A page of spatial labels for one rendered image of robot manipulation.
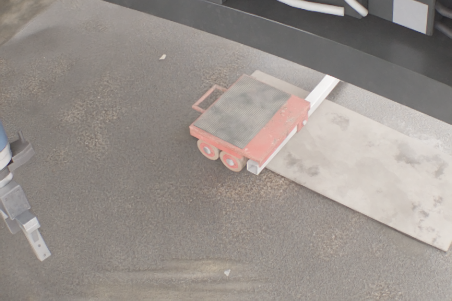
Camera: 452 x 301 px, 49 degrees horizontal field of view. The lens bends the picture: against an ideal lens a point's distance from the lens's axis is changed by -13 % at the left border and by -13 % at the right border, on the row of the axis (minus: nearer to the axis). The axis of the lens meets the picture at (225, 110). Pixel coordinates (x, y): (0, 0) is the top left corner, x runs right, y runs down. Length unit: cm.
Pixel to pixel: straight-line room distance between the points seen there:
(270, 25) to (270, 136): 67
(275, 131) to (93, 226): 66
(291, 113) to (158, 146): 47
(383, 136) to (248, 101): 49
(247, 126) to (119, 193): 47
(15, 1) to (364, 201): 219
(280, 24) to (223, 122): 73
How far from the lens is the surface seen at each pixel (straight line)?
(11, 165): 96
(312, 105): 193
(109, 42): 247
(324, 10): 108
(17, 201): 94
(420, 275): 165
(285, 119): 180
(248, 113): 182
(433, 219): 175
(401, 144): 193
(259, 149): 171
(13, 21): 292
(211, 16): 123
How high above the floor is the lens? 141
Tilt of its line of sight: 44 degrees down
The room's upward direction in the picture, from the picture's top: 6 degrees counter-clockwise
